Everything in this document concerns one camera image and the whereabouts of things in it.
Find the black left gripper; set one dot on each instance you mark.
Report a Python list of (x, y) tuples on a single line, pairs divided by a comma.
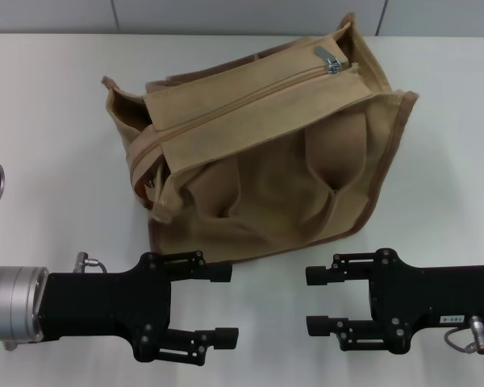
[(105, 306)]

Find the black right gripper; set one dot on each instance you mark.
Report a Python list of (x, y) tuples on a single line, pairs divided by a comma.
[(427, 294)]

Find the khaki canvas food bag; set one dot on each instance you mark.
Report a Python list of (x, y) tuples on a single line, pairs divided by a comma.
[(266, 161)]

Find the silver metal zipper pull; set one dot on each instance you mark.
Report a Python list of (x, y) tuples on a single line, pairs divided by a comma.
[(330, 60)]

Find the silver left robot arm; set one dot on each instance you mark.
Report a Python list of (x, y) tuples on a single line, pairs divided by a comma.
[(12, 306)]

